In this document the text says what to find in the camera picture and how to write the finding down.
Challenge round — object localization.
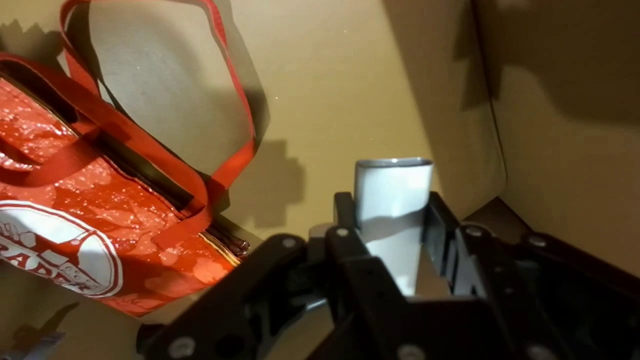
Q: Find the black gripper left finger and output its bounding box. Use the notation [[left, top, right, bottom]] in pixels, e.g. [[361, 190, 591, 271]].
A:
[[136, 190, 415, 360]]

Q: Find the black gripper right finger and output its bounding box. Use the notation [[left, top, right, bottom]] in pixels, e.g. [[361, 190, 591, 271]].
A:
[[423, 190, 640, 360]]

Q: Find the orange Trader Joe's bag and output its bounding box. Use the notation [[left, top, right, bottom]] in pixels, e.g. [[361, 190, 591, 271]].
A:
[[0, 0, 268, 321]]

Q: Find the tan leather sofa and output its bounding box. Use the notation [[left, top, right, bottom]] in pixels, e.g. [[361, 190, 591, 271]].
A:
[[0, 0, 640, 360]]

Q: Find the grey helmet strap buckle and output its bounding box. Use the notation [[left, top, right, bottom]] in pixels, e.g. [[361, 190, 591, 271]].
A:
[[12, 303, 78, 360]]

